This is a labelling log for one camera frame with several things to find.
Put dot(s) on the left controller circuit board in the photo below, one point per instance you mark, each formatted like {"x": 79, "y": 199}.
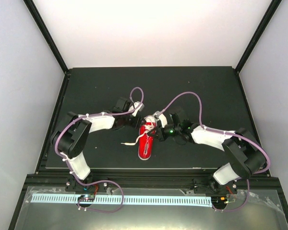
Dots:
{"x": 86, "y": 198}

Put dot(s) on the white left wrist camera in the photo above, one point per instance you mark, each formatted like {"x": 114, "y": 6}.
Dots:
{"x": 137, "y": 106}

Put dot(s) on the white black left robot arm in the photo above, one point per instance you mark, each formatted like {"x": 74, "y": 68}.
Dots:
{"x": 70, "y": 136}

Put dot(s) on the controller circuit board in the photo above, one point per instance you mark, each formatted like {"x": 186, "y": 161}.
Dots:
{"x": 86, "y": 198}
{"x": 223, "y": 200}

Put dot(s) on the black front mounting rail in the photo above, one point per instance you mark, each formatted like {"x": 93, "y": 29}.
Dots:
{"x": 197, "y": 180}

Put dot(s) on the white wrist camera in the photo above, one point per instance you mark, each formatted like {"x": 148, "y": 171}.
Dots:
{"x": 137, "y": 106}
{"x": 161, "y": 120}

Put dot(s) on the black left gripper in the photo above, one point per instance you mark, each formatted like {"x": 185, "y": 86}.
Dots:
{"x": 137, "y": 123}

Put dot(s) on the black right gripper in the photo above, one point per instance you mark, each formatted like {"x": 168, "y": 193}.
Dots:
{"x": 158, "y": 132}

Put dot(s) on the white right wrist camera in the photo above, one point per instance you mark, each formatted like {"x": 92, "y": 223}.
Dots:
{"x": 161, "y": 120}

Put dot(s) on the black aluminium frame post left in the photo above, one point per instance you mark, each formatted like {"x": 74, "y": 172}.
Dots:
{"x": 46, "y": 34}

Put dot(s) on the red canvas sneaker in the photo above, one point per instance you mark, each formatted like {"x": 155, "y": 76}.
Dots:
{"x": 145, "y": 143}

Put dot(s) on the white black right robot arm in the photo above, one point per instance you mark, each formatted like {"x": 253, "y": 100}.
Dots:
{"x": 245, "y": 155}

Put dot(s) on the black aluminium frame post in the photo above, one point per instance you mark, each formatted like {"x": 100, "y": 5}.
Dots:
{"x": 46, "y": 34}
{"x": 268, "y": 15}

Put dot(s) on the white slotted cable duct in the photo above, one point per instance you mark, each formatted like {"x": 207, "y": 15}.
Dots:
{"x": 151, "y": 200}

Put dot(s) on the black frame rail left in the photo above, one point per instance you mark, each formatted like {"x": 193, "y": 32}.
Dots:
{"x": 50, "y": 122}

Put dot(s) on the white shoelace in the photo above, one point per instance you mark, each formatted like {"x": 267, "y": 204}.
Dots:
{"x": 148, "y": 126}

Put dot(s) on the black aluminium frame post right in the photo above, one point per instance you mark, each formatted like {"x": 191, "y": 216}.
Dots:
{"x": 268, "y": 15}

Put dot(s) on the right controller circuit board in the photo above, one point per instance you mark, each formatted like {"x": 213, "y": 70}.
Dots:
{"x": 223, "y": 200}

